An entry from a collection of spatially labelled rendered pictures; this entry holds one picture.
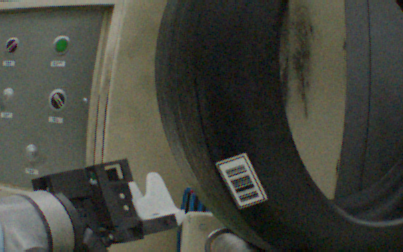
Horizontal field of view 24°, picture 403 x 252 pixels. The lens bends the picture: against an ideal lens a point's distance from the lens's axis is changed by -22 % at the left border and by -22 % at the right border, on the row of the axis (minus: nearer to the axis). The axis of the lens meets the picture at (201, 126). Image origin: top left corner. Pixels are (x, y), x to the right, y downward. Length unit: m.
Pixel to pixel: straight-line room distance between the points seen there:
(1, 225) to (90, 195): 0.19
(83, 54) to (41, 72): 0.09
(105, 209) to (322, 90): 0.69
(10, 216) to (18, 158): 0.98
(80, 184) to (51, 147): 0.87
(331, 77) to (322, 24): 0.09
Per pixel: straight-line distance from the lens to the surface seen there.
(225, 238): 1.59
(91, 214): 1.06
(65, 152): 1.92
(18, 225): 0.93
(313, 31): 1.68
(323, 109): 1.68
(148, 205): 1.12
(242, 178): 1.28
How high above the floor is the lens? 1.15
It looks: 3 degrees down
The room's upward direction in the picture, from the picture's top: 6 degrees clockwise
